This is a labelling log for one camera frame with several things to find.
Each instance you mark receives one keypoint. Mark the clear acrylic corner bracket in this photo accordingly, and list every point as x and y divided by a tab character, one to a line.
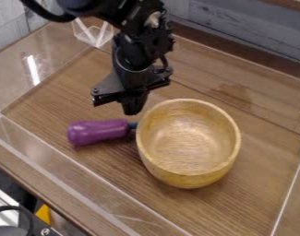
92	35

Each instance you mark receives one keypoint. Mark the brown wooden bowl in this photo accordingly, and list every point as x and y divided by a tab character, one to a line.
187	141

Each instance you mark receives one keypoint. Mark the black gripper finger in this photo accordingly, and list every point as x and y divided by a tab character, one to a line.
132	101

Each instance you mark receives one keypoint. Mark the yellow warning sticker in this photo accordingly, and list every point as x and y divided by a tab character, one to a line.
43	214

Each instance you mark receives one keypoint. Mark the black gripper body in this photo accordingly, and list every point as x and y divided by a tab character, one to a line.
124	79

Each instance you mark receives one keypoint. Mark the purple toy eggplant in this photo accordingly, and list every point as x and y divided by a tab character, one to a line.
88	132

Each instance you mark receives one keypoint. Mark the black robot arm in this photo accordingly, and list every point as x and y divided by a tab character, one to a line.
139	47

